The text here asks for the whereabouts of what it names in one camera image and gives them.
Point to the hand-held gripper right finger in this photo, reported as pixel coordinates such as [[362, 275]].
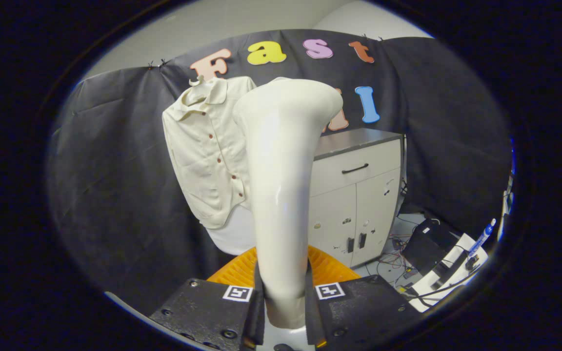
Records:
[[359, 312]]

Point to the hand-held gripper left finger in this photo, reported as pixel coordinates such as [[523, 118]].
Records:
[[203, 314]]

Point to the white garment steamer head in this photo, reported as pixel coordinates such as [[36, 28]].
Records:
[[281, 195]]

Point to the cream button-up shirt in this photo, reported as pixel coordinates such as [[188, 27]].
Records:
[[208, 161]]

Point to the black box device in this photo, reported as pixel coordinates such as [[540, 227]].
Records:
[[427, 243]]

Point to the white cabinet with grey top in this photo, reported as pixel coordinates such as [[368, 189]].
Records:
[[359, 195]]

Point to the blue marker pen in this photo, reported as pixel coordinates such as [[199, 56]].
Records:
[[481, 239]]

